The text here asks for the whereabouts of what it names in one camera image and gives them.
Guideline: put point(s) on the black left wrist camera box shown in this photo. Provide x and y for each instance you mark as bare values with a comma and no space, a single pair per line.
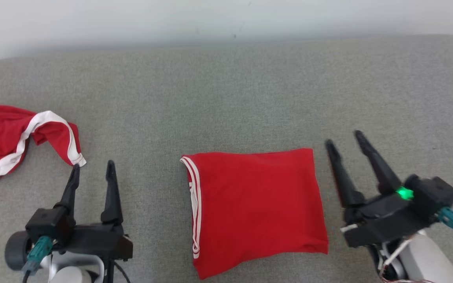
47,224

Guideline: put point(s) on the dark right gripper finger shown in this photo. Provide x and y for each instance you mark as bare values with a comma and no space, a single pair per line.
383,177
346,188

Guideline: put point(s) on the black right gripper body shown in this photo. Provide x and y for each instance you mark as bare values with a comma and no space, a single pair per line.
383,220

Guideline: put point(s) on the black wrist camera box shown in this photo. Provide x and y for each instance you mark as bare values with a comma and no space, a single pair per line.
433,196
47,224

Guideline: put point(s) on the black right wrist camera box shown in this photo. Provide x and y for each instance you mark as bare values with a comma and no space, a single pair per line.
433,196

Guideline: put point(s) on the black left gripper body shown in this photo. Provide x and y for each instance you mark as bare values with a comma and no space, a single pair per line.
100,239

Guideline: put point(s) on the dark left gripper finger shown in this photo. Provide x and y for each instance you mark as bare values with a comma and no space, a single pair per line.
112,204
69,196

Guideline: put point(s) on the red jersey with number 23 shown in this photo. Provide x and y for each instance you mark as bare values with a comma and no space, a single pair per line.
258,204

